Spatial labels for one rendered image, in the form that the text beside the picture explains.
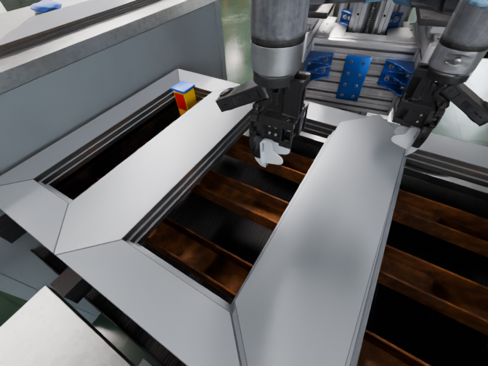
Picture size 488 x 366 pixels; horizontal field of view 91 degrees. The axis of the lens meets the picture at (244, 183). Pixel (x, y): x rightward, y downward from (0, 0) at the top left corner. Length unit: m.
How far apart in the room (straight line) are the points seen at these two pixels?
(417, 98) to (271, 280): 0.47
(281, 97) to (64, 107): 0.69
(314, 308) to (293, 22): 0.41
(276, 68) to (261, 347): 0.40
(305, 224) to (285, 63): 0.30
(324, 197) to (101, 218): 0.49
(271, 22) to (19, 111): 0.71
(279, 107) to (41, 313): 0.63
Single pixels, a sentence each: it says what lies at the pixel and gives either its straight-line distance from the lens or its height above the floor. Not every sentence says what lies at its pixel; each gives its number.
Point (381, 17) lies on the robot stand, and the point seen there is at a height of 1.00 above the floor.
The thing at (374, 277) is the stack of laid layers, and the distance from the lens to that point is 0.51.
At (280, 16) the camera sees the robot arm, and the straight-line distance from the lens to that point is 0.35.
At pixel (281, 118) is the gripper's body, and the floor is 1.05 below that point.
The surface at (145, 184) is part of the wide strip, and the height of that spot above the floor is 0.86.
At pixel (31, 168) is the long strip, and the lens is 0.85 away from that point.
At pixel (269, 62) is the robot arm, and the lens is 0.37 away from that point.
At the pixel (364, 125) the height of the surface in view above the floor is 0.86.
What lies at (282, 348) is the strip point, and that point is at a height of 0.86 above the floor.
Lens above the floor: 1.28
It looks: 49 degrees down
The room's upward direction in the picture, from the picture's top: 4 degrees counter-clockwise
